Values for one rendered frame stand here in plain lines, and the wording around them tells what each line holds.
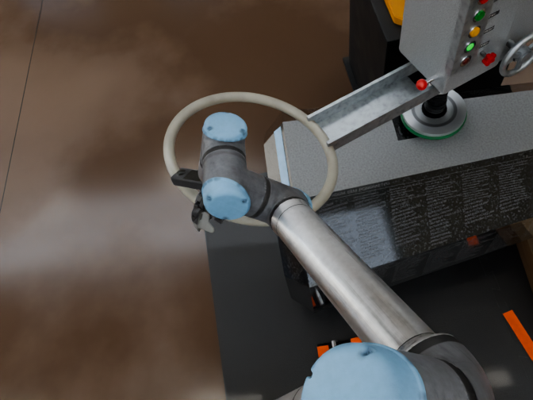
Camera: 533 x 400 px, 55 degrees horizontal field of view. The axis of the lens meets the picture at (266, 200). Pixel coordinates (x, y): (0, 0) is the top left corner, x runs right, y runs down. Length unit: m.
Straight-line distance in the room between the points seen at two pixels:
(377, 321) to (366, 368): 0.22
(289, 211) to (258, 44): 2.42
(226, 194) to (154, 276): 1.71
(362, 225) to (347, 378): 1.27
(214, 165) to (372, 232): 0.92
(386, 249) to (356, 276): 1.03
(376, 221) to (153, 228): 1.34
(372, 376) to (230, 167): 0.57
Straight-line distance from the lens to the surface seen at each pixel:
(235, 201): 0.97
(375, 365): 0.53
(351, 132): 1.50
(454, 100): 1.90
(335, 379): 0.56
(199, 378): 2.44
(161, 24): 3.65
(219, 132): 1.03
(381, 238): 1.82
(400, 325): 0.73
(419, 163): 1.80
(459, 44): 1.41
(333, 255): 0.85
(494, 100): 2.00
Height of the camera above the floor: 2.33
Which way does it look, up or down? 61 degrees down
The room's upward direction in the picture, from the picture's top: 16 degrees counter-clockwise
